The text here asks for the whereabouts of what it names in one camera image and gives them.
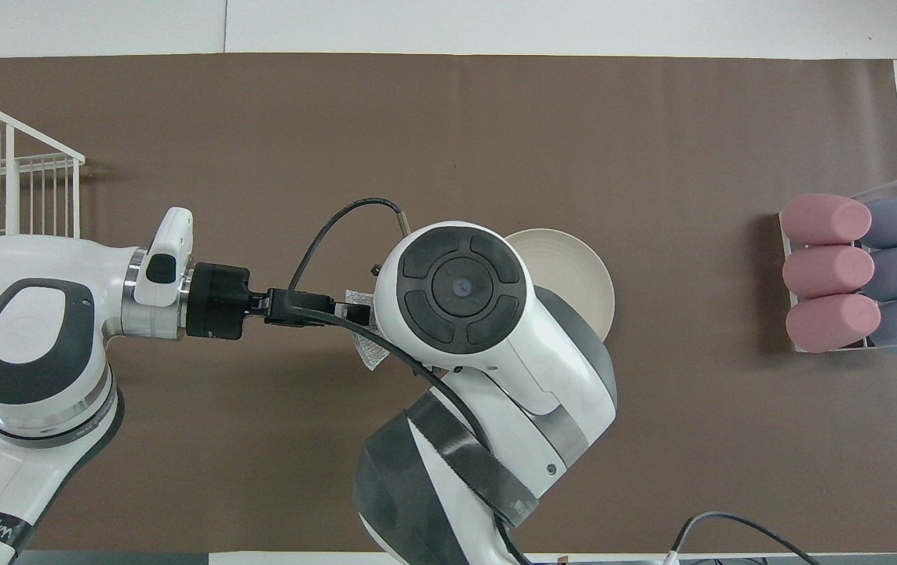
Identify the brown table mat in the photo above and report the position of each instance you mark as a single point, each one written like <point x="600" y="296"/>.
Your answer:
<point x="652" y="141"/>

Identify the pink plastic cup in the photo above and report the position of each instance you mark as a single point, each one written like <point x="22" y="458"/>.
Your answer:
<point x="825" y="271"/>
<point x="829" y="323"/>
<point x="825" y="218"/>

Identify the cream round plate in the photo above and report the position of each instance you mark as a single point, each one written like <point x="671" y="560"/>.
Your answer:
<point x="585" y="275"/>

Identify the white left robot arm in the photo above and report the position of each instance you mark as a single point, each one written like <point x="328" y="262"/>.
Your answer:
<point x="32" y="345"/>

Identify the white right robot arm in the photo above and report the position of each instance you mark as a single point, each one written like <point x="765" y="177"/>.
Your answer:
<point x="495" y="369"/>

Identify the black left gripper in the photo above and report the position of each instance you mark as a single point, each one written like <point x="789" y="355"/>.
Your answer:
<point x="216" y="302"/>

